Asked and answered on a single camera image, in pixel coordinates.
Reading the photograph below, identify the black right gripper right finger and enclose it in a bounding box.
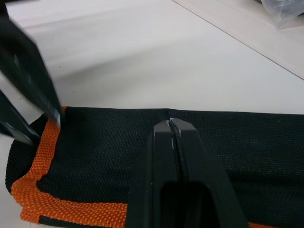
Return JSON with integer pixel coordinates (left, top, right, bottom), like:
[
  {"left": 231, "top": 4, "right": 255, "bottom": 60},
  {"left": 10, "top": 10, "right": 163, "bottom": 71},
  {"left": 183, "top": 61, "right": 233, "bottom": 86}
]
[{"left": 171, "top": 118, "right": 245, "bottom": 228}]

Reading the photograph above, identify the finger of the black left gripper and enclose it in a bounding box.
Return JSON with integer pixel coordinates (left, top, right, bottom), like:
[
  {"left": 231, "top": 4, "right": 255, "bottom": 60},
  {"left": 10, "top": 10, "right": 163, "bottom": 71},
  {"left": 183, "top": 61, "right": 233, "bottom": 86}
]
[
  {"left": 0, "top": 0, "right": 61, "bottom": 130},
  {"left": 0, "top": 89, "right": 40, "bottom": 145}
]

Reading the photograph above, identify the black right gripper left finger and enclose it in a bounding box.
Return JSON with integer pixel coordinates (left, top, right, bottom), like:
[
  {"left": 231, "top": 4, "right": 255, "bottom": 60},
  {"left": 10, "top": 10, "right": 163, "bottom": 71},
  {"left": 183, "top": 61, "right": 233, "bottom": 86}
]
[{"left": 127, "top": 120, "right": 179, "bottom": 228}]

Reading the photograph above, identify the black orange-trimmed tool roll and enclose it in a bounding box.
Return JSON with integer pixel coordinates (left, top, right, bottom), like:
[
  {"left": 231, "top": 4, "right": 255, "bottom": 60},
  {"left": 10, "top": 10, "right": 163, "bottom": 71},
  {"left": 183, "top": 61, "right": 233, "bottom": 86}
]
[{"left": 4, "top": 105, "right": 304, "bottom": 228}]

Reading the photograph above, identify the clear plastic bag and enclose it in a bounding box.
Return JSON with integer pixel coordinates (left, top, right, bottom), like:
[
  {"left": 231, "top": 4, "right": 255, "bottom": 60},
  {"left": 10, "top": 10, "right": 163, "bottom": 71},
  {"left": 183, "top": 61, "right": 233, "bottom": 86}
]
[{"left": 261, "top": 0, "right": 304, "bottom": 30}]

